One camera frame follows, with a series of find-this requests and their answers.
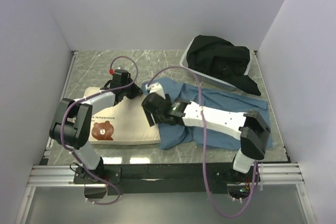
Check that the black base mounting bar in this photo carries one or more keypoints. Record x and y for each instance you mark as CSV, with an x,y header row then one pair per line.
x,y
161,178

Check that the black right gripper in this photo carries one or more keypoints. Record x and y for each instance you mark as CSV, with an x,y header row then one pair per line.
x,y
150,118

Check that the grey plastic basket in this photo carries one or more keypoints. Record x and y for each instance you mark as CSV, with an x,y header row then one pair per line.
x,y
210,77

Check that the blue fabric pillowcase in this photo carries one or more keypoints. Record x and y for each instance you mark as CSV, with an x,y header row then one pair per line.
x,y
174,135

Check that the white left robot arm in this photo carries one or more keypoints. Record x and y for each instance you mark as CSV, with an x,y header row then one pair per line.
x,y
72,121

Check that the black cloth in basket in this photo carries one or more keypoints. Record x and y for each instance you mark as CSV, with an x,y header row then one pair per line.
x,y
223,58

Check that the cream pillow with bear print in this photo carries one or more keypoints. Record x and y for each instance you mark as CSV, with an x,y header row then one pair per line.
x,y
123,124

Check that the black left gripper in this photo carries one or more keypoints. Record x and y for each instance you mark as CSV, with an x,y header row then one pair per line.
x,y
136,92

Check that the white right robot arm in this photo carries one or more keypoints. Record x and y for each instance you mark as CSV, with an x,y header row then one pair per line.
x,y
249,128

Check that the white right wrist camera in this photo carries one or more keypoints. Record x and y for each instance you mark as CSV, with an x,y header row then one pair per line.
x,y
155,88

